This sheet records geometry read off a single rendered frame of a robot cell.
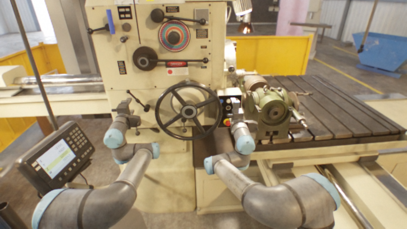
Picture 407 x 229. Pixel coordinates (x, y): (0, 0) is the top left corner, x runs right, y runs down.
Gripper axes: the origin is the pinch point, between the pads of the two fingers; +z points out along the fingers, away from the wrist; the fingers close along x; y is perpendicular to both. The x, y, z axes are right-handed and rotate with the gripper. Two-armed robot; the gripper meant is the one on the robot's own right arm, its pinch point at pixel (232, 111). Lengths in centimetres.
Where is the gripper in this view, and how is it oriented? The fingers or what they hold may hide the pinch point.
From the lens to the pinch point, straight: 113.1
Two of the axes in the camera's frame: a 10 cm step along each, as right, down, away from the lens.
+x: 0.1, 8.8, 4.7
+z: -0.7, -4.7, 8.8
